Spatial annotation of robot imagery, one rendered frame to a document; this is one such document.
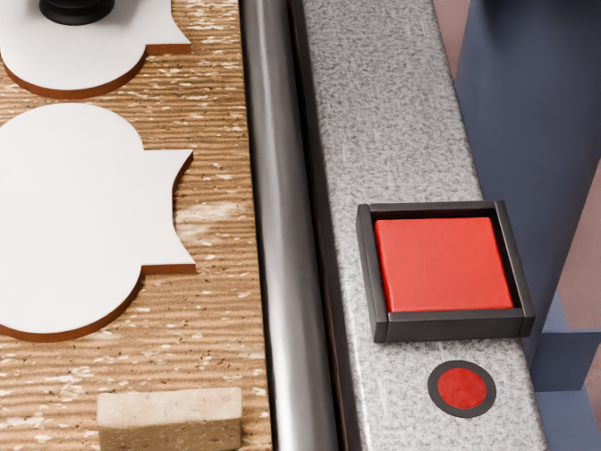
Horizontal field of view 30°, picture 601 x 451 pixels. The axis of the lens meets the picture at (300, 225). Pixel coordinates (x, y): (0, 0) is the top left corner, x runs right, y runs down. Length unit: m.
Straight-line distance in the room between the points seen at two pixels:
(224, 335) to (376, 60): 0.24
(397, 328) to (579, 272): 1.32
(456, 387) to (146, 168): 0.19
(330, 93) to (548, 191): 0.58
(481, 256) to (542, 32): 0.53
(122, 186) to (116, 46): 0.11
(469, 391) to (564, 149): 0.67
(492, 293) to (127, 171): 0.19
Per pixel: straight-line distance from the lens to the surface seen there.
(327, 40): 0.69
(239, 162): 0.58
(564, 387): 1.66
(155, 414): 0.45
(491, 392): 0.53
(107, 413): 0.45
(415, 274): 0.55
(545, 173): 1.18
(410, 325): 0.53
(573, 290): 1.81
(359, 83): 0.66
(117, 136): 0.58
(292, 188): 0.59
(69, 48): 0.64
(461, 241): 0.56
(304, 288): 0.55
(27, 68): 0.63
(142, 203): 0.55
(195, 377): 0.49
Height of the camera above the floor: 1.34
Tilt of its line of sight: 47 degrees down
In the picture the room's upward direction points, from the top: 4 degrees clockwise
